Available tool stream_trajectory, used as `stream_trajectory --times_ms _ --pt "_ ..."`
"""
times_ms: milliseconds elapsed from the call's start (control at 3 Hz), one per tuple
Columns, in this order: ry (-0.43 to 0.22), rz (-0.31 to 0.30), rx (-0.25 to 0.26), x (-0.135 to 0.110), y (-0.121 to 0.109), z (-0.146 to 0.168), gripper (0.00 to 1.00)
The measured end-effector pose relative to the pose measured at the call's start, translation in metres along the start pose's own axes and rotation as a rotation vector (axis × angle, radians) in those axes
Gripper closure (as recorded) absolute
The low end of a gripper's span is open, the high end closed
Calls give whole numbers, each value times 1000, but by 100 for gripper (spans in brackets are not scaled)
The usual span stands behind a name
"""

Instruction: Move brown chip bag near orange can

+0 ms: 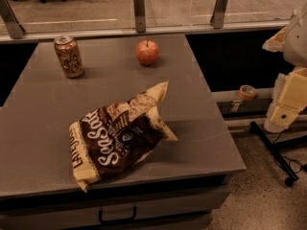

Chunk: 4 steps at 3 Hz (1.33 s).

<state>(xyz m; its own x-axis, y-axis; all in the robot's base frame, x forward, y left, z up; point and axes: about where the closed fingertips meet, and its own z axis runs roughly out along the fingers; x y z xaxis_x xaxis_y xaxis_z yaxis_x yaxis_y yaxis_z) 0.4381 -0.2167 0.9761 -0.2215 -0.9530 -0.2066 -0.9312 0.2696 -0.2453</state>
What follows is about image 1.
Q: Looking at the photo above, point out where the brown chip bag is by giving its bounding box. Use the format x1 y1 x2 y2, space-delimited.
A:
69 81 177 191

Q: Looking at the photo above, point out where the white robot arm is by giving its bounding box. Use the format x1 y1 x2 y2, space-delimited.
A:
262 4 307 133

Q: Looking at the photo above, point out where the orange soda can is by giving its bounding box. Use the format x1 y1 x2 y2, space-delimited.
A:
54 35 84 78

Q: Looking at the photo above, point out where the orange tape roll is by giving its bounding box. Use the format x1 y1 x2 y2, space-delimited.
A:
239 84 257 101

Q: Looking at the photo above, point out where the black stand leg with caster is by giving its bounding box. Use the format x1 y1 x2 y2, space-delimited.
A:
249 122 298 187

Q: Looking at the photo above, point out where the grey cabinet drawer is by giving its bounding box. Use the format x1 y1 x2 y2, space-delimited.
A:
0 185 230 230

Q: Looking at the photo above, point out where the red apple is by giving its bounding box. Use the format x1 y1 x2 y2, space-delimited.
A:
136 39 159 65

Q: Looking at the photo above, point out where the black cable on floor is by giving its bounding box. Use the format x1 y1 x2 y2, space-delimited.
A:
272 129 307 174

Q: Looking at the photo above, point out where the right metal glass bracket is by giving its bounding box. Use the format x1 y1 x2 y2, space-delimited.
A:
210 0 228 29

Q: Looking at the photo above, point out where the metal glass bracket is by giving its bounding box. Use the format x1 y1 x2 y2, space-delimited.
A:
210 0 228 29
0 0 25 39
133 0 146 33

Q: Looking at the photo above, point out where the middle metal glass bracket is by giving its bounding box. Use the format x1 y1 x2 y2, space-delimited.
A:
133 0 146 33

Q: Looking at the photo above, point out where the black drawer handle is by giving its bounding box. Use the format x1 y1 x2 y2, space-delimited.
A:
98 206 137 225

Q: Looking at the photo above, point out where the left metal glass bracket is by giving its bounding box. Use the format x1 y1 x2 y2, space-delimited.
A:
0 0 25 39

